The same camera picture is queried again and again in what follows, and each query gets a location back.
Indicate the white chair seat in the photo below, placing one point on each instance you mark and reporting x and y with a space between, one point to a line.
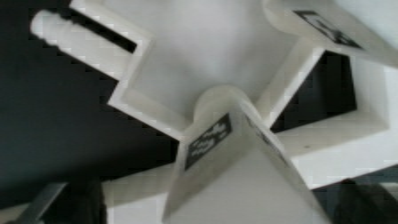
175 46

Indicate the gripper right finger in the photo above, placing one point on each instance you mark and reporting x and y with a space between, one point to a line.
360 200

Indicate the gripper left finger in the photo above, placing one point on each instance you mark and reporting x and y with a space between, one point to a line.
68 204

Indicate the white chair leg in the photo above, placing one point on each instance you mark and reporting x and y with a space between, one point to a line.
237 184
317 20

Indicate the white U-shaped obstacle fence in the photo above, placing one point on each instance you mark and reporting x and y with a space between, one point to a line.
136 195

